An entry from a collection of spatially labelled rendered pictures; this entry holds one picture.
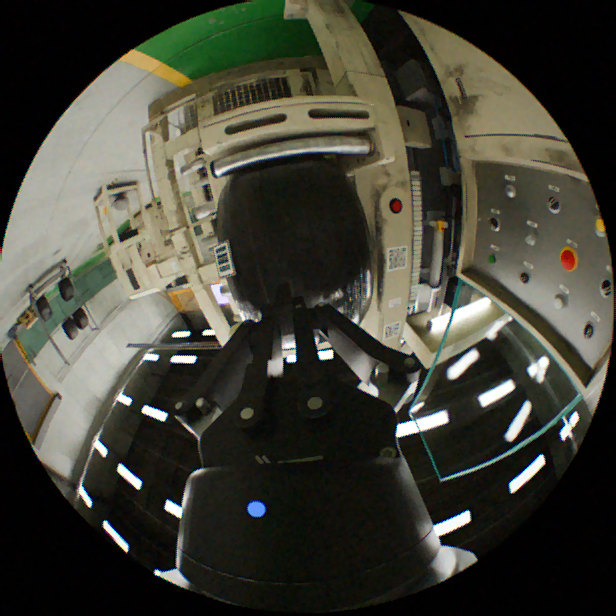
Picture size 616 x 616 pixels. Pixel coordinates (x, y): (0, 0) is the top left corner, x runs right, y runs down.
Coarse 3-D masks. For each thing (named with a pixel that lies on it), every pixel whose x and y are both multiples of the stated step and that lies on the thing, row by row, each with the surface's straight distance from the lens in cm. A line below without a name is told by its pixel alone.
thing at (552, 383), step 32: (448, 320) 77; (480, 320) 67; (512, 320) 60; (448, 352) 83; (480, 352) 71; (512, 352) 63; (544, 352) 59; (448, 384) 90; (480, 384) 76; (512, 384) 67; (544, 384) 62; (416, 416) 129; (448, 416) 99; (480, 416) 82; (512, 416) 72; (544, 416) 67; (448, 448) 110; (480, 448) 90; (512, 448) 79
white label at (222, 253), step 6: (228, 240) 33; (216, 246) 34; (222, 246) 33; (228, 246) 32; (216, 252) 34; (222, 252) 33; (228, 252) 32; (216, 258) 35; (222, 258) 33; (228, 258) 33; (216, 264) 35; (222, 264) 34; (228, 264) 33; (222, 270) 34; (228, 270) 33; (234, 270) 32; (222, 276) 34
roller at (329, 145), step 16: (272, 144) 42; (288, 144) 42; (304, 144) 42; (320, 144) 42; (336, 144) 43; (352, 144) 45; (368, 144) 46; (224, 160) 42; (240, 160) 41; (256, 160) 41; (272, 160) 42; (224, 176) 44
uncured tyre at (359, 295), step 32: (288, 160) 43; (320, 160) 42; (224, 192) 41; (256, 192) 35; (288, 192) 33; (320, 192) 33; (352, 192) 38; (224, 224) 35; (256, 224) 31; (288, 224) 30; (320, 224) 31; (352, 224) 32; (256, 256) 30; (288, 256) 30; (320, 256) 30; (352, 256) 32; (256, 288) 31; (320, 288) 32; (352, 288) 33; (256, 320) 35; (352, 320) 39
